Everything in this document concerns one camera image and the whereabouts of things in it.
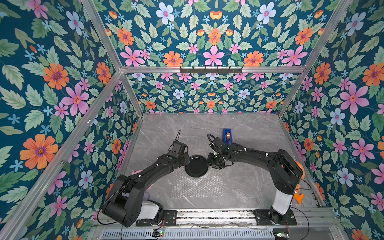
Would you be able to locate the black dinner plate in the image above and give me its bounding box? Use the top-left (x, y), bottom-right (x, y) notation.
top-left (185, 155), bottom-right (209, 178)

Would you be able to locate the clear bubble wrap sheet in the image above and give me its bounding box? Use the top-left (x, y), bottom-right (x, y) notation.
top-left (172, 136), bottom-right (232, 199)

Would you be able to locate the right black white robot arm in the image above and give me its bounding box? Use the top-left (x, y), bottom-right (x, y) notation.
top-left (208, 141), bottom-right (303, 224)

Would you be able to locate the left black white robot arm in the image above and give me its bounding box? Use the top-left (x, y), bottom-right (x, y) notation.
top-left (101, 152), bottom-right (190, 227)

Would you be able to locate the blue tape dispenser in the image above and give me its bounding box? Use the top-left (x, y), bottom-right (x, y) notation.
top-left (222, 129), bottom-right (232, 146)

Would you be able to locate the orange plush whale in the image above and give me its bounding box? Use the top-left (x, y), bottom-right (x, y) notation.
top-left (294, 161), bottom-right (305, 205)

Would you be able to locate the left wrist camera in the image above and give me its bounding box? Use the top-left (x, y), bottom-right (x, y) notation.
top-left (171, 140), bottom-right (188, 155)

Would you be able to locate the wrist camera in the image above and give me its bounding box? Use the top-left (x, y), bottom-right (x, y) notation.
top-left (171, 140), bottom-right (188, 155)
top-left (207, 134), bottom-right (225, 152)

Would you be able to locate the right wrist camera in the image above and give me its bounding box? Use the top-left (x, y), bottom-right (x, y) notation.
top-left (207, 134), bottom-right (225, 152)

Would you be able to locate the aluminium mounting rail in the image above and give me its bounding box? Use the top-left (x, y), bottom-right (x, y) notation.
top-left (92, 207), bottom-right (340, 229)

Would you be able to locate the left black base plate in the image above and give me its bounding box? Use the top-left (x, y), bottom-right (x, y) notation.
top-left (136, 210), bottom-right (178, 227)

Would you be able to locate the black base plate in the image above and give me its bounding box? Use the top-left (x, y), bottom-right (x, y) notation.
top-left (136, 210), bottom-right (178, 227)
top-left (253, 209), bottom-right (297, 226)

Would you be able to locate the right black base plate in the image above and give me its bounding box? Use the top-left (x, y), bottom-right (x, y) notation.
top-left (253, 209), bottom-right (297, 226)

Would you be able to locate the white vented cable duct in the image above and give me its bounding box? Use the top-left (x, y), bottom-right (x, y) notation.
top-left (99, 229), bottom-right (275, 240)

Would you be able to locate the black hook rail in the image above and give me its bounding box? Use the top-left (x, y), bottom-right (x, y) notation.
top-left (179, 67), bottom-right (243, 75)

